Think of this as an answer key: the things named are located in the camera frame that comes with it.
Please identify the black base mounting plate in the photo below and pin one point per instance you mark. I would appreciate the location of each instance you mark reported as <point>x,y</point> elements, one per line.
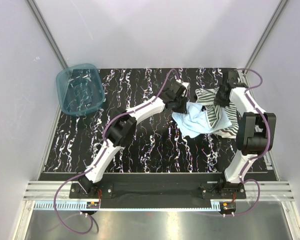
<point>204,185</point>

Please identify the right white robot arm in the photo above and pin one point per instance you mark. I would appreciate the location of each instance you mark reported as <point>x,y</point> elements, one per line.
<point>255,135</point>

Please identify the left aluminium frame post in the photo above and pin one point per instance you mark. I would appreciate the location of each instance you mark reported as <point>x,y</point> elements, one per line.
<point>46,32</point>

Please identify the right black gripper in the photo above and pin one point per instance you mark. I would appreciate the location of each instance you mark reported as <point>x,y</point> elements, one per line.
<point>218,101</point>

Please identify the white slotted cable duct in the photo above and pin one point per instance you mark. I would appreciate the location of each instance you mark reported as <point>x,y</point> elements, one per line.
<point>91,206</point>

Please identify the teal transparent plastic bin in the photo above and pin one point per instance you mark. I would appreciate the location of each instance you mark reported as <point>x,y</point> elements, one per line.
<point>80,90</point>

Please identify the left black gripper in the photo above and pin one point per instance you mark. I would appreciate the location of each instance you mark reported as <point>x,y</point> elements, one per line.
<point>183,109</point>

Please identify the black white striped towel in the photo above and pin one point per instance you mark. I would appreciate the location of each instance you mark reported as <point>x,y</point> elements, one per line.
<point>205,97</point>

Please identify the right aluminium frame post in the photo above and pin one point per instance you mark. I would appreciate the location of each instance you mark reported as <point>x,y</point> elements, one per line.
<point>267,31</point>

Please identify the light blue towel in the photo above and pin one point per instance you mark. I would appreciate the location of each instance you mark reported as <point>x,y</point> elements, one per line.
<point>195,121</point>

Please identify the aluminium frame post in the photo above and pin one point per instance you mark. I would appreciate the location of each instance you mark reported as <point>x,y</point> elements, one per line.
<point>46,32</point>
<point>267,31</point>

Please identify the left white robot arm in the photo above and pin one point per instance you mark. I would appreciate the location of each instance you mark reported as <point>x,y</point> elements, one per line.
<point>119,133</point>

